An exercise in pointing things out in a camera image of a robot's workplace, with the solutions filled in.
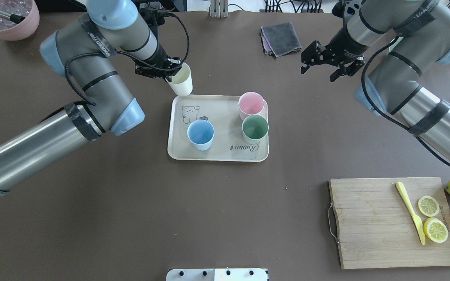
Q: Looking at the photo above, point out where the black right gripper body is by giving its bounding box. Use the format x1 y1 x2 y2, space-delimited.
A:
320 27 369 66

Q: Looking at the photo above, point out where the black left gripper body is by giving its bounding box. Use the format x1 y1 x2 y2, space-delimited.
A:
134 49 182 80

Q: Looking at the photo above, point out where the cream cup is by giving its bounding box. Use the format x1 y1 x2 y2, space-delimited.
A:
166 63 193 97

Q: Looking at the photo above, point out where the light blue cup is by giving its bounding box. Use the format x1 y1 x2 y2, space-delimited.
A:
186 119 215 151

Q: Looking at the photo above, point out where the pink cup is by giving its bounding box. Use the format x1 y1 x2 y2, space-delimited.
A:
238 91 265 120

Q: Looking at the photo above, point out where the green cup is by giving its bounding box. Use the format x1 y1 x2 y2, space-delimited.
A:
241 114 269 144

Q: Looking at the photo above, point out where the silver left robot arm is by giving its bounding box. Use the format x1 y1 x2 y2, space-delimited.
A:
0 0 185 198

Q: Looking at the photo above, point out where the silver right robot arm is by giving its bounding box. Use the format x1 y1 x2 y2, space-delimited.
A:
301 0 450 161

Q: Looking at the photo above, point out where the cream rabbit tray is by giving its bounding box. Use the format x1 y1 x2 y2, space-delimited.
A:
167 94 269 162

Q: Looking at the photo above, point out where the grey folded cloth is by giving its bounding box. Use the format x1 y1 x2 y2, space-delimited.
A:
260 21 302 58

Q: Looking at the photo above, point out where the lemon slice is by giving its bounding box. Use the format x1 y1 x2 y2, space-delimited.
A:
418 196 440 217
423 217 449 243

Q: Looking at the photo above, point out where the pink bowl with ice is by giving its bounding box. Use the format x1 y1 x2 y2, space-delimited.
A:
0 0 40 41

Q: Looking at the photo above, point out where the wooden cutting board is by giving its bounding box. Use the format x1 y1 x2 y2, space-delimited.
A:
329 177 450 270

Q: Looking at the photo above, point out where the yellow plastic knife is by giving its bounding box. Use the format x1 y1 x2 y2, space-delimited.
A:
395 181 426 245

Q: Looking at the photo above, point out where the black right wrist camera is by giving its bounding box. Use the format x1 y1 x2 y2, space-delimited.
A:
331 0 366 18

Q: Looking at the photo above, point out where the aluminium frame post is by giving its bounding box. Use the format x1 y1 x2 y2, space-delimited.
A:
209 0 229 18

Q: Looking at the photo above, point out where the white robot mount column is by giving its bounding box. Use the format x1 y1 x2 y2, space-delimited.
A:
166 267 269 281

